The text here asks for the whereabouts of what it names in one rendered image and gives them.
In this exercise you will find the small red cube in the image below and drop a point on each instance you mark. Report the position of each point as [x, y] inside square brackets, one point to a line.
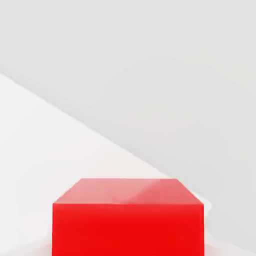
[128, 224]

